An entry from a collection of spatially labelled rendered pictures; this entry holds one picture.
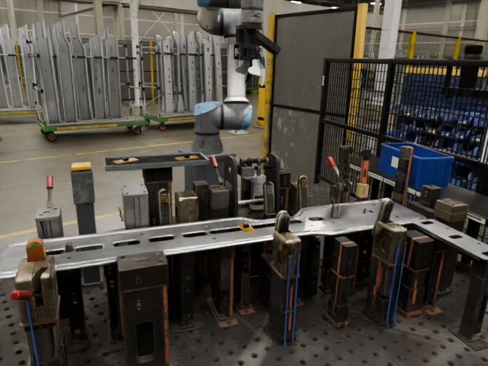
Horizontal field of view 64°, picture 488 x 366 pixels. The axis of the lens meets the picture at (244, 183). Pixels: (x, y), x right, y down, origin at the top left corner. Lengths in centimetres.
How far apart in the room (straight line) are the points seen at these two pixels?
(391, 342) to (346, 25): 295
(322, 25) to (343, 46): 33
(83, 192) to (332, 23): 299
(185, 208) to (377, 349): 74
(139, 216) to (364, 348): 81
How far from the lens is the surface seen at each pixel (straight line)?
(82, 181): 146
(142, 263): 104
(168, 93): 914
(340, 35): 386
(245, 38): 142
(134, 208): 131
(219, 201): 140
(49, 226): 133
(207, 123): 182
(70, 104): 811
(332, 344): 133
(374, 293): 142
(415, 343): 143
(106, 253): 117
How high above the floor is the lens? 152
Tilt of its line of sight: 17 degrees down
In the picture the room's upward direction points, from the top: 2 degrees clockwise
